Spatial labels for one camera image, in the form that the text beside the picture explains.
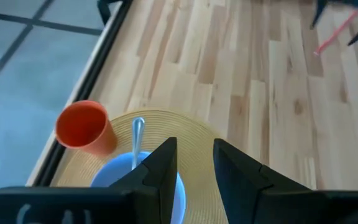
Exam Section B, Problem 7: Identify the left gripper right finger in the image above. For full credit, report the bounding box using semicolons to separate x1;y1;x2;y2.
213;138;358;224

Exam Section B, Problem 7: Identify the orange ribbed cup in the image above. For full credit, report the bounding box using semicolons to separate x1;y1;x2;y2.
54;100;118;157

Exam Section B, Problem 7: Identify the silver metal spoon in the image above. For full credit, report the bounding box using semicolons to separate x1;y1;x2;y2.
131;116;146;170

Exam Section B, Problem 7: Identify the lavender ceramic bowl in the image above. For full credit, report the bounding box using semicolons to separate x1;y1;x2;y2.
90;151;187;224

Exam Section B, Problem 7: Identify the round woven straw placemat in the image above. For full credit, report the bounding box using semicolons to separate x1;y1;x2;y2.
50;108;230;224

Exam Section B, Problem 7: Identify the black edge bracket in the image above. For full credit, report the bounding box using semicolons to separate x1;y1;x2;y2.
96;0;124;25

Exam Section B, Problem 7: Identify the black table edge rail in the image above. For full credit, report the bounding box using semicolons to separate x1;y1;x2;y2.
26;0;134;187

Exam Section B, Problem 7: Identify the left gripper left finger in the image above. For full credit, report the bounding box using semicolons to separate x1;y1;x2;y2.
0;137;179;224

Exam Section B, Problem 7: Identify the pink plastic utensil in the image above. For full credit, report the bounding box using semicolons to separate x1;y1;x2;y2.
313;9;358;57

